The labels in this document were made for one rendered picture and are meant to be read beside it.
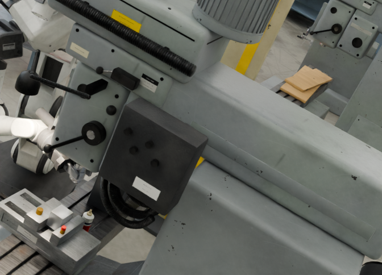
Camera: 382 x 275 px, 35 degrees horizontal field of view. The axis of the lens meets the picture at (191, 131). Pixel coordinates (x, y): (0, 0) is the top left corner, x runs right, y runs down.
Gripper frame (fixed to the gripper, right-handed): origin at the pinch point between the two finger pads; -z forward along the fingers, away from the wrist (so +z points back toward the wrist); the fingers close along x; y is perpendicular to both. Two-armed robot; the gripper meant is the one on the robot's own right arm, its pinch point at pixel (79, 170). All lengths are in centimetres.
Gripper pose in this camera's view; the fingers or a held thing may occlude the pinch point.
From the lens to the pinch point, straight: 202.9
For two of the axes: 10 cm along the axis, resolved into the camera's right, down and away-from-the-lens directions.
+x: 6.2, -1.3, 7.7
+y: -3.9, 8.0, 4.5
